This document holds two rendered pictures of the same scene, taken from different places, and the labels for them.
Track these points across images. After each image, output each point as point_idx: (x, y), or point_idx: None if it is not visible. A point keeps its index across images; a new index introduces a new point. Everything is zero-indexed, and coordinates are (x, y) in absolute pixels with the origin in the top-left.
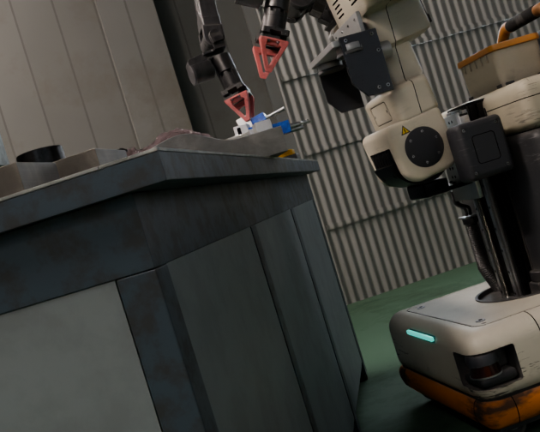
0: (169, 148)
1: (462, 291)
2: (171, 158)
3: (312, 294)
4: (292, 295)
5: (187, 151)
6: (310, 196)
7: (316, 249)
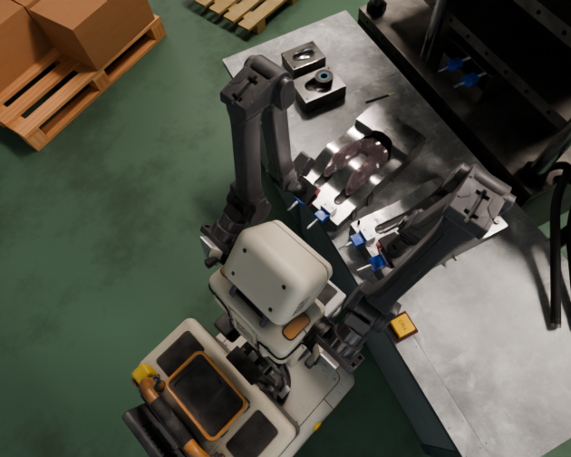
0: (226, 65)
1: (310, 404)
2: (226, 66)
3: (350, 286)
4: (317, 227)
5: (232, 76)
6: None
7: (403, 367)
